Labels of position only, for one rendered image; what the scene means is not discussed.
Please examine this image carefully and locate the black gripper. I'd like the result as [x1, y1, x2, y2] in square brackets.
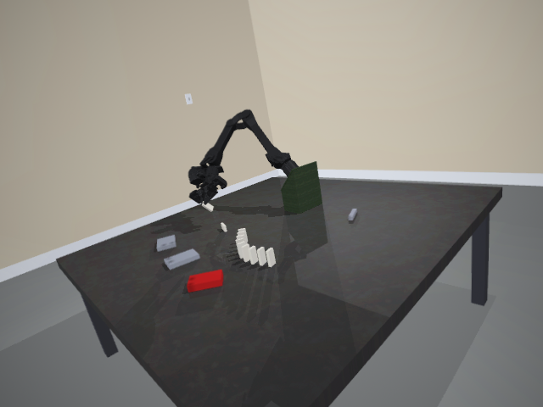
[189, 173, 227, 204]

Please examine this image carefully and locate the red rectangular block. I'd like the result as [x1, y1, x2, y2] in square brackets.
[187, 270, 223, 293]

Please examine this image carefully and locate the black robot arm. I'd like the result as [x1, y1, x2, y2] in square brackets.
[188, 110, 299, 189]

